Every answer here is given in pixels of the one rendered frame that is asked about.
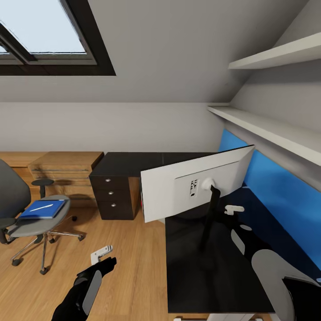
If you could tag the fixed window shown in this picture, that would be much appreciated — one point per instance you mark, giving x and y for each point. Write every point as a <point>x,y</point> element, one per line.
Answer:
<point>51,38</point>

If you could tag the folder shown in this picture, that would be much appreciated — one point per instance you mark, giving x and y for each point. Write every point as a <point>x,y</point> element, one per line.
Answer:
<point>42,209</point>

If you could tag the swivel chair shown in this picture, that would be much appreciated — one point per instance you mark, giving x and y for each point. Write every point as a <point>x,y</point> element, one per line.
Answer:
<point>15,196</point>

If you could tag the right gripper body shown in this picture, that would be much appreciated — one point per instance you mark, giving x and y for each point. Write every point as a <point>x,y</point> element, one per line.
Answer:
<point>222,217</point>

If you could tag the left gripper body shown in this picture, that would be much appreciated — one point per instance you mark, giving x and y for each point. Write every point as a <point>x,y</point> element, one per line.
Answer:
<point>106,265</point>

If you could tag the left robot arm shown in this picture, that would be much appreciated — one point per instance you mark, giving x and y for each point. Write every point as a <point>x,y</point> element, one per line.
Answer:
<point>79,300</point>

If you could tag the monitor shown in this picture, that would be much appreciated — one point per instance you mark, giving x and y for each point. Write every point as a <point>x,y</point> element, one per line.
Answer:
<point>174,188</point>

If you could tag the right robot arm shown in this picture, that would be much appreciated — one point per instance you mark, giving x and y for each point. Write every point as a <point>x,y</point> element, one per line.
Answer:
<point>293,295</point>

